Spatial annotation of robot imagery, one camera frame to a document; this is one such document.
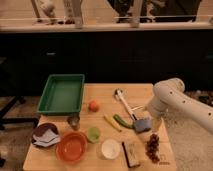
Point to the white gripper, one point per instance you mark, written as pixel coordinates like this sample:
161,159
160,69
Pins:
156,124

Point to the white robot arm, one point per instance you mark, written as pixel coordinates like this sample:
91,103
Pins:
170,93

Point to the green plastic tray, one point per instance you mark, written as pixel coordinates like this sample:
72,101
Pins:
62,95

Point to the brown grape bunch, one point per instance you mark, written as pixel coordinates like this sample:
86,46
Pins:
152,148

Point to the thin white skewer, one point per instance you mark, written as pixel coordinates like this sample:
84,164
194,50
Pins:
143,108

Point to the green cucumber toy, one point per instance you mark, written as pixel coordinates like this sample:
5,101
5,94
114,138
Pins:
122,122

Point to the yellow banana toy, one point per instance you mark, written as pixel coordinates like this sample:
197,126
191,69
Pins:
112,122

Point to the white cup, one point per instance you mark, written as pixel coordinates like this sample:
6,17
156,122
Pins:
109,149

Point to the small green cup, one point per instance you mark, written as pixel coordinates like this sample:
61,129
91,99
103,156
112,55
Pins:
93,134

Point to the orange fruit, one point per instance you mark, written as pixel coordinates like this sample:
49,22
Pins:
93,106

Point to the dark metal cup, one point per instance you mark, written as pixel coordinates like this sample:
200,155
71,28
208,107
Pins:
74,122

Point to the orange bowl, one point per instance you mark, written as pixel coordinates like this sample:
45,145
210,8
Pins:
72,147

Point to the grey folded cloth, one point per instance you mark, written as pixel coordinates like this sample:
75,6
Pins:
47,139

